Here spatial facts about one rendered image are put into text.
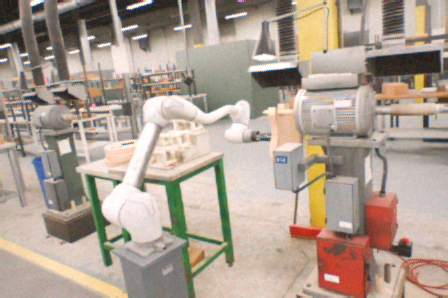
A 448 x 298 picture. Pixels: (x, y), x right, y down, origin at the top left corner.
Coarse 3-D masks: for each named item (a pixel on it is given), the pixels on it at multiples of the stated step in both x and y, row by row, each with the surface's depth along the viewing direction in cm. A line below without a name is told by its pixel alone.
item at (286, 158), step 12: (288, 144) 174; (300, 144) 172; (276, 156) 165; (288, 156) 162; (300, 156) 171; (276, 168) 167; (288, 168) 163; (276, 180) 169; (288, 180) 165; (300, 180) 172; (312, 180) 174
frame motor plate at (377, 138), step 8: (360, 136) 174; (368, 136) 172; (376, 136) 170; (384, 136) 169; (312, 144) 178; (320, 144) 176; (336, 144) 171; (344, 144) 169; (352, 144) 166; (360, 144) 164; (368, 144) 162; (376, 144) 160
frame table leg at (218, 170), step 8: (216, 168) 253; (216, 176) 255; (224, 176) 257; (216, 184) 257; (224, 184) 257; (224, 192) 258; (224, 200) 258; (224, 208) 259; (224, 216) 260; (224, 224) 262; (224, 232) 265; (224, 240) 267; (232, 248) 270; (232, 256) 270; (232, 264) 273
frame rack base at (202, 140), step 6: (204, 132) 251; (174, 138) 257; (192, 138) 246; (198, 138) 246; (204, 138) 252; (192, 144) 248; (198, 144) 247; (204, 144) 252; (198, 150) 247; (204, 150) 252; (210, 150) 258; (198, 156) 247
